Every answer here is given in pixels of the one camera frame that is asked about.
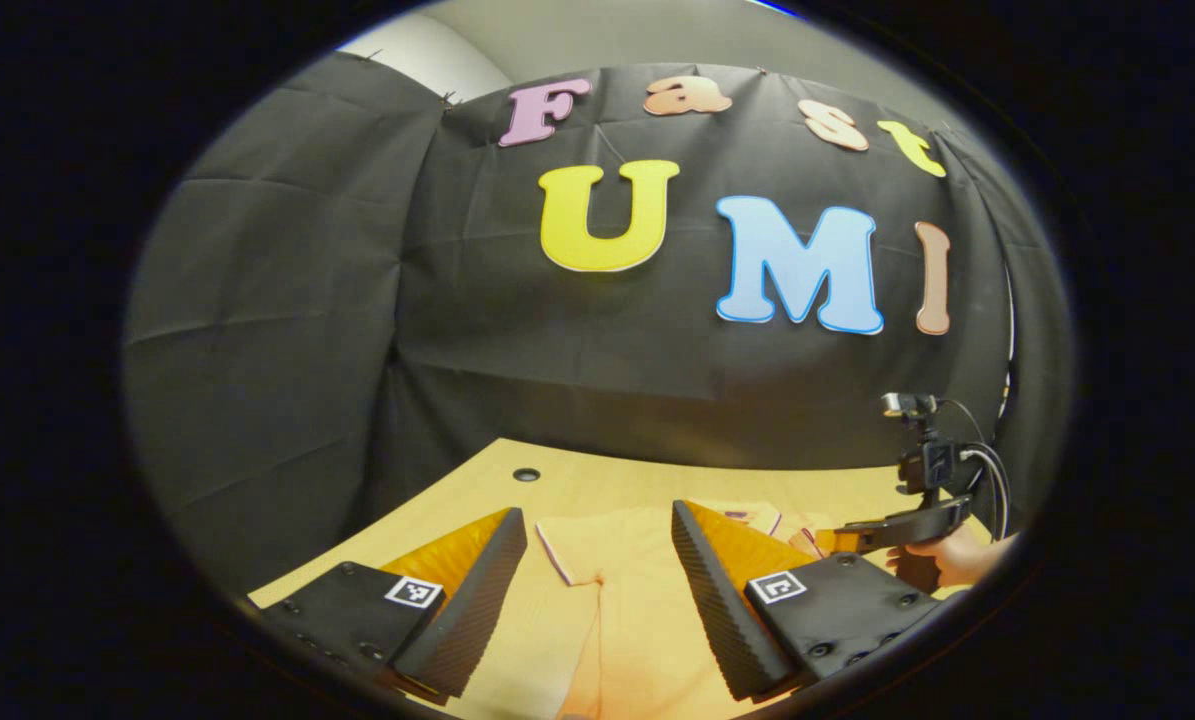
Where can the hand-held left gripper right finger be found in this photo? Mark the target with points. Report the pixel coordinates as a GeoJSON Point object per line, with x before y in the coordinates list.
{"type": "Point", "coordinates": [722, 610]}

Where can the orange T-shirt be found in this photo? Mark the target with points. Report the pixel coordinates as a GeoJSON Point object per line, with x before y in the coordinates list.
{"type": "Point", "coordinates": [637, 600]}

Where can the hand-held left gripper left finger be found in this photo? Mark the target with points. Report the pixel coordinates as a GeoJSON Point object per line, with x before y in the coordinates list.
{"type": "Point", "coordinates": [472, 620]}

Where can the black backdrop cloth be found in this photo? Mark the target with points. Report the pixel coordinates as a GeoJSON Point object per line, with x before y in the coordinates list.
{"type": "Point", "coordinates": [307, 350]}

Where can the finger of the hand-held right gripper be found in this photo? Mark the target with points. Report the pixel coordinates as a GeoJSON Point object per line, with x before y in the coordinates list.
{"type": "Point", "coordinates": [847, 541]}

